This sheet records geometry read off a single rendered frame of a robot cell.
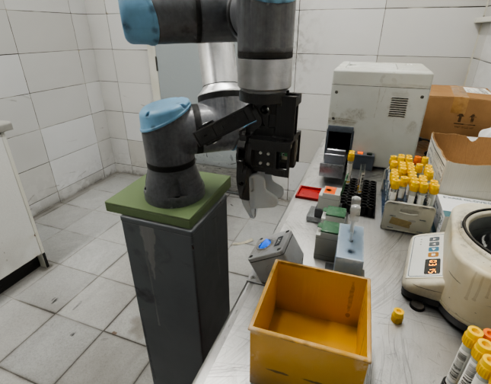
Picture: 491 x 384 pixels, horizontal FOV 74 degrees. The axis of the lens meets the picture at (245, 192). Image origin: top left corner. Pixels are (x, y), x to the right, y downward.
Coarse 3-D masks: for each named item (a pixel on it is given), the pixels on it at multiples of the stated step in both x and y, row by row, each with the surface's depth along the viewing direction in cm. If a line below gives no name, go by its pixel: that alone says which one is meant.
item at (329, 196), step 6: (324, 192) 73; (330, 192) 73; (336, 192) 73; (318, 198) 74; (324, 198) 73; (330, 198) 73; (336, 198) 72; (318, 204) 75; (324, 204) 74; (330, 204) 73; (336, 204) 73
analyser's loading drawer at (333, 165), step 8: (328, 152) 102; (336, 152) 101; (344, 152) 100; (328, 160) 98; (336, 160) 97; (344, 160) 101; (320, 168) 95; (328, 168) 94; (336, 168) 93; (328, 176) 95; (336, 176) 94
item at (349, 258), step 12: (348, 228) 56; (360, 228) 56; (348, 240) 52; (360, 240) 52; (336, 252) 50; (348, 252) 50; (360, 252) 50; (336, 264) 49; (348, 264) 49; (360, 264) 48; (360, 276) 49
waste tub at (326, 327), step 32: (288, 288) 49; (320, 288) 47; (352, 288) 46; (256, 320) 39; (288, 320) 50; (320, 320) 50; (352, 320) 48; (256, 352) 39; (288, 352) 37; (320, 352) 35; (352, 352) 45
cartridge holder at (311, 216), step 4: (340, 204) 77; (312, 208) 79; (316, 208) 75; (308, 212) 78; (312, 212) 78; (316, 212) 75; (320, 212) 75; (308, 216) 76; (312, 216) 76; (316, 216) 76; (320, 216) 75; (308, 220) 77; (312, 220) 76; (316, 220) 76; (320, 220) 75
